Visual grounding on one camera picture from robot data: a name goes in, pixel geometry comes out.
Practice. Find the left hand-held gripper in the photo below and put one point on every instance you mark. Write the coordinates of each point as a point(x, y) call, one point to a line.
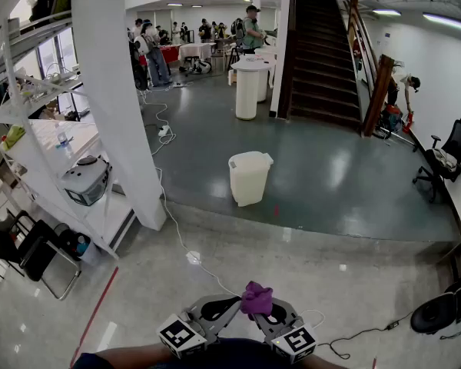
point(180, 336)

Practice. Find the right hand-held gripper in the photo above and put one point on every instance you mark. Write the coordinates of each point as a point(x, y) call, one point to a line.
point(296, 342)

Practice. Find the purple cloth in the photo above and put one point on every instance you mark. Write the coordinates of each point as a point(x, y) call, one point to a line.
point(257, 298)

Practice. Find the white lidded trash bin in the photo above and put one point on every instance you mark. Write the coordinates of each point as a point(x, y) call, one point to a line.
point(249, 179)

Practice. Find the person's left forearm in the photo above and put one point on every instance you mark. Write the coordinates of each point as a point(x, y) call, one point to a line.
point(130, 354)

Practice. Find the person's dark blue shirt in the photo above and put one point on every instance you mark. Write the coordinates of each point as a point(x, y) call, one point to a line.
point(234, 355)

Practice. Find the white power adapter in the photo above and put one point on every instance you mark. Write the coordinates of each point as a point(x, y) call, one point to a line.
point(193, 257)

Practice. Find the small white waste bin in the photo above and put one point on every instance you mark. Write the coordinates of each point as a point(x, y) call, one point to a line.
point(86, 250)

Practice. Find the black round device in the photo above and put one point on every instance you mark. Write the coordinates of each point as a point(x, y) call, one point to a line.
point(434, 313)

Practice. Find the white grey appliance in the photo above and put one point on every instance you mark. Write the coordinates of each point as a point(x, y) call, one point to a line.
point(86, 181)

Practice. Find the white power strip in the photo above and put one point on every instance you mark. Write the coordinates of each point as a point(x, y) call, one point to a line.
point(164, 130)

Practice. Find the white metal shelf rack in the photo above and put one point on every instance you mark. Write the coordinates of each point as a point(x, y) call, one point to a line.
point(80, 137)

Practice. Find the white square pillar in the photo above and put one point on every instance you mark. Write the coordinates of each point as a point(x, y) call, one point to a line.
point(111, 110)

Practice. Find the clear water bottle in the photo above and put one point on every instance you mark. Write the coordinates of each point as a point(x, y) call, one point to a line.
point(62, 137)

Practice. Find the black office chair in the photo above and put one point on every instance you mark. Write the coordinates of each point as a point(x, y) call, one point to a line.
point(451, 148)

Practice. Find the white wheeled robot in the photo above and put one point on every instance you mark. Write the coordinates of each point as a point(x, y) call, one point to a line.
point(199, 67)

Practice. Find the dark wooden staircase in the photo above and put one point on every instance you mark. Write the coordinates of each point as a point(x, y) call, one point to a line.
point(322, 71)

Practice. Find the cream clothed table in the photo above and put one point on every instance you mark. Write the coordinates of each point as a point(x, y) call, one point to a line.
point(196, 51)

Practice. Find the red table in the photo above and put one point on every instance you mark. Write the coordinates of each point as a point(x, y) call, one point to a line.
point(169, 54)

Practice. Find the long ceiling light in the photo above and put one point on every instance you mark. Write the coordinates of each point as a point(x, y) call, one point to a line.
point(386, 12)
point(449, 21)

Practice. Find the black chair chrome frame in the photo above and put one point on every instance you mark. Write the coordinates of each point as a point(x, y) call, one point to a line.
point(34, 244)

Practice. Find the white cylindrical pedestal table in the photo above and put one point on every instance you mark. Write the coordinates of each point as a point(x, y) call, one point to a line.
point(246, 90)

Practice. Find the wooden newel post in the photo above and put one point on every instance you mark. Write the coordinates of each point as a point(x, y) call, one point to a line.
point(378, 94)

